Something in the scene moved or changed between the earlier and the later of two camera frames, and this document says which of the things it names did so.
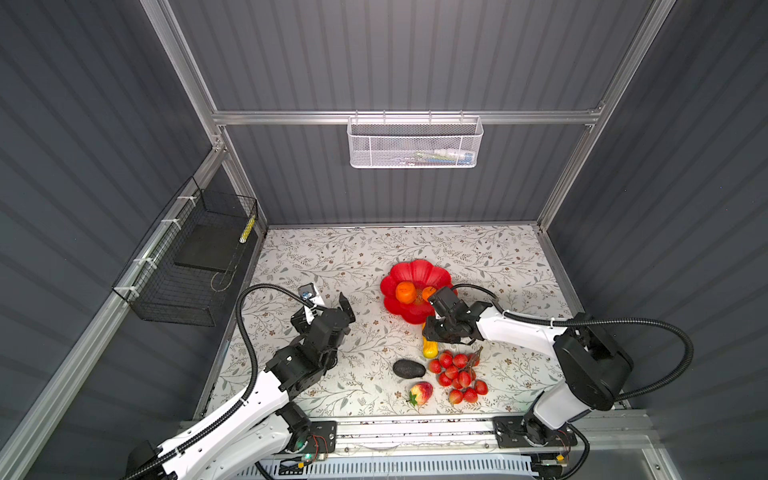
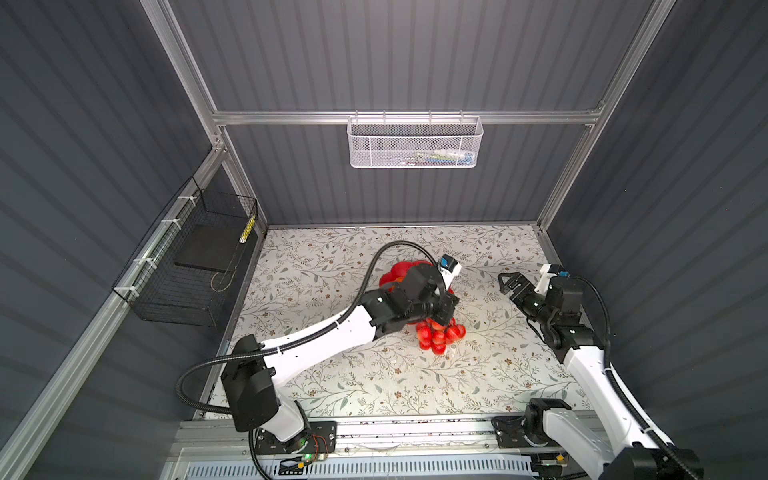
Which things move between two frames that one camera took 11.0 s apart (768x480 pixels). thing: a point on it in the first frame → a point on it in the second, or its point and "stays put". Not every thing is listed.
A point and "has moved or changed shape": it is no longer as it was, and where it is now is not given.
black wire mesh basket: x=183 y=272 stays put
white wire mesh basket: x=414 y=142 stays put
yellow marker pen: x=247 y=230 stays put
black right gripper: x=429 y=333 → x=519 y=279
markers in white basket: x=447 y=156 stays put
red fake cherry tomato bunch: x=458 y=371 has moved or changed shape
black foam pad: x=211 y=247 stays put
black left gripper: x=299 y=325 → x=447 y=301
